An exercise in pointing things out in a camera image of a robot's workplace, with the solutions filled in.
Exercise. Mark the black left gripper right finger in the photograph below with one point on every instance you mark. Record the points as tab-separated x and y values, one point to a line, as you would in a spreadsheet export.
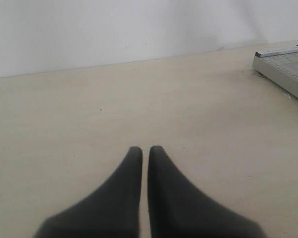
178	209

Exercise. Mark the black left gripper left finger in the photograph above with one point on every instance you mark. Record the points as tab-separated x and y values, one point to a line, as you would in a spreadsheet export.
111	211

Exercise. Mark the grey paper cutter base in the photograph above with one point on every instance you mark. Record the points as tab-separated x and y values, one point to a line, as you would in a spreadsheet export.
280	66

